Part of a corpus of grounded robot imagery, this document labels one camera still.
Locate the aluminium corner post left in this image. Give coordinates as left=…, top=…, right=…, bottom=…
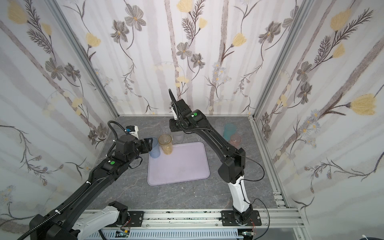
left=45, top=0, right=120, bottom=118

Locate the teal dimpled plastic cup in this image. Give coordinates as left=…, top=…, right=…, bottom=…
left=223, top=123, right=237, bottom=142

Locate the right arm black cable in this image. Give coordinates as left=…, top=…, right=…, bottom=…
left=236, top=149, right=271, bottom=240

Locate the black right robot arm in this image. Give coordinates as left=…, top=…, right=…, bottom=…
left=169, top=90, right=253, bottom=225

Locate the aluminium corner post right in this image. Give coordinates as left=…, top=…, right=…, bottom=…
left=252, top=0, right=315, bottom=120

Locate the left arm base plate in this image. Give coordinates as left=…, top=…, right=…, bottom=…
left=126, top=211, right=145, bottom=228

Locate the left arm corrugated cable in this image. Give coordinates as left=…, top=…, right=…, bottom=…
left=16, top=179, right=91, bottom=240

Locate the pink plastic cup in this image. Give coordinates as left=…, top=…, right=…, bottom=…
left=230, top=134, right=242, bottom=149

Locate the white slotted cable duct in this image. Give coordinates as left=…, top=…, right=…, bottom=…
left=102, top=229, right=244, bottom=240

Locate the lilac plastic tray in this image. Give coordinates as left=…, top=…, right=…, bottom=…
left=148, top=142, right=210, bottom=186

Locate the aluminium corner post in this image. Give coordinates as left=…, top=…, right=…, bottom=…
left=45, top=0, right=120, bottom=118
left=252, top=0, right=315, bottom=120

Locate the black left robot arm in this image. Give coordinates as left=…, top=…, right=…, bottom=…
left=20, top=134, right=153, bottom=240

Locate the yellow plastic cup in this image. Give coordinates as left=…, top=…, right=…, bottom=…
left=158, top=134, right=173, bottom=155

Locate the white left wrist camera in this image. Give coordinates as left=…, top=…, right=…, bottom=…
left=125, top=125, right=139, bottom=139

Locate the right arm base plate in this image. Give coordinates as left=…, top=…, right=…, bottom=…
left=221, top=210, right=262, bottom=227

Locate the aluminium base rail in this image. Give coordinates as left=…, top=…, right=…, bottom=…
left=128, top=208, right=305, bottom=229

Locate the frosted dimpled plastic cup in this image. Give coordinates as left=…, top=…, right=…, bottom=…
left=173, top=132, right=185, bottom=144

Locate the blue plastic cup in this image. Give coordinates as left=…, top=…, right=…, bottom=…
left=150, top=137, right=161, bottom=159

